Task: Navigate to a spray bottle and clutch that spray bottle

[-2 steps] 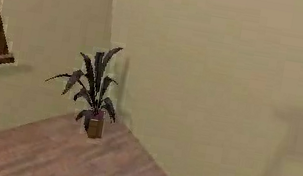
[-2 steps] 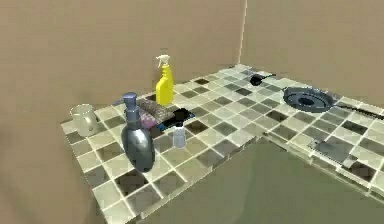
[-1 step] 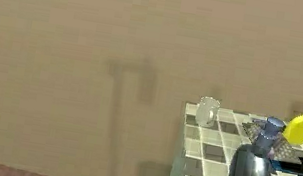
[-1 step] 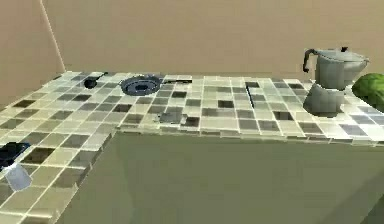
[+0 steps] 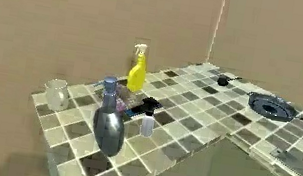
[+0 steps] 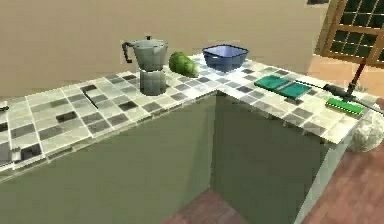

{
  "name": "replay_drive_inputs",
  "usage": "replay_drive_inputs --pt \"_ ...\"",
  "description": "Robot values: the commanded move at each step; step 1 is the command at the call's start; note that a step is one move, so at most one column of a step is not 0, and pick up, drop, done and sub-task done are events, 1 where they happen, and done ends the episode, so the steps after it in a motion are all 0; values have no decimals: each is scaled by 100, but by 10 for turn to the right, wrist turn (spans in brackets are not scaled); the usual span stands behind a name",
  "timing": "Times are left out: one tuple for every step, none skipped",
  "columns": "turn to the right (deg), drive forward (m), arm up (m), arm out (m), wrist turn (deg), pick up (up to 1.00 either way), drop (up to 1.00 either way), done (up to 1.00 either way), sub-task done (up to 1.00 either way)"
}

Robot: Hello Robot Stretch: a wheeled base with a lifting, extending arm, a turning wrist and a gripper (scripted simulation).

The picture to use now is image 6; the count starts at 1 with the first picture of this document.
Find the teal flat book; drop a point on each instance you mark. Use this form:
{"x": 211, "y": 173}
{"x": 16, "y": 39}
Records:
{"x": 283, "y": 86}

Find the pale grey round bag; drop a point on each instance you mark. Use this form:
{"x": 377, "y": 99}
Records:
{"x": 366, "y": 131}

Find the wooden framed window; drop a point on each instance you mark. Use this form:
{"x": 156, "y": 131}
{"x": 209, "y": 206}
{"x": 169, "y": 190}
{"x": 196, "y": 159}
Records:
{"x": 358, "y": 30}

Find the grey moka coffee pot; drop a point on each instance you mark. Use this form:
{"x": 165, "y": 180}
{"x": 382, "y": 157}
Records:
{"x": 150, "y": 63}

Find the tiled green kitchen counter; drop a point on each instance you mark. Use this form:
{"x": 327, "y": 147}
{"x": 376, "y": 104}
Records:
{"x": 126, "y": 156}

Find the green lettuce head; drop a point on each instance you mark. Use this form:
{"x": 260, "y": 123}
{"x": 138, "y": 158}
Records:
{"x": 182, "y": 64}

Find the blue square bowl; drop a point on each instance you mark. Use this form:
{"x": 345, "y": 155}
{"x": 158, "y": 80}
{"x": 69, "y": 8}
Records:
{"x": 225, "y": 58}

